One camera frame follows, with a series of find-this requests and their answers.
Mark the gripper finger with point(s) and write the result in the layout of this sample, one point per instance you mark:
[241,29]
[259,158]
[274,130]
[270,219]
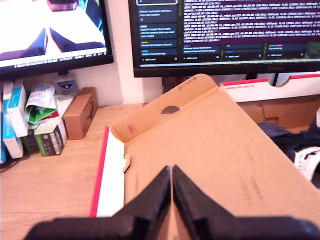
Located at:
[192,200]
[155,200]

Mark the red cardboard shoebox with lid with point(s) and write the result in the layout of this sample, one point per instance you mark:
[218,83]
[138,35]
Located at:
[200,137]

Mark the blue suede shoe white stripes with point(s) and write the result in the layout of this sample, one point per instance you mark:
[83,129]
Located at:
[287,140]
[315,122]

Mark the brown cardboard parcel box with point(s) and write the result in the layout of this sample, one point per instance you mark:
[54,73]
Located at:
[80,115]

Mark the green black carton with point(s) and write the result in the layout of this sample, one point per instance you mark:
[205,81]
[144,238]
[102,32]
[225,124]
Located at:
[47,140]

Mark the green red packet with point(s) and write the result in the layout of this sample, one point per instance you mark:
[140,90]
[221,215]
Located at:
[42,117]

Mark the white pouch with blue label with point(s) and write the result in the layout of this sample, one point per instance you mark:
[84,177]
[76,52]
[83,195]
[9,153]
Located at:
[64,83]

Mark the crumpled printed leaflet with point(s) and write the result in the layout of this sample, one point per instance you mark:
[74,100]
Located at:
[41,97]

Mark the tall white blue carton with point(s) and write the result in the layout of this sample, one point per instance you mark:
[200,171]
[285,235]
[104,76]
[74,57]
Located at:
[17,110]

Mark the wide black computer monitor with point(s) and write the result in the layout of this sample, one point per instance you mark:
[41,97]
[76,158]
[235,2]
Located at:
[225,25]

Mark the small black computer monitor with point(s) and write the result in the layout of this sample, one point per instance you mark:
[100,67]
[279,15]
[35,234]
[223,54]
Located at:
[50,25]

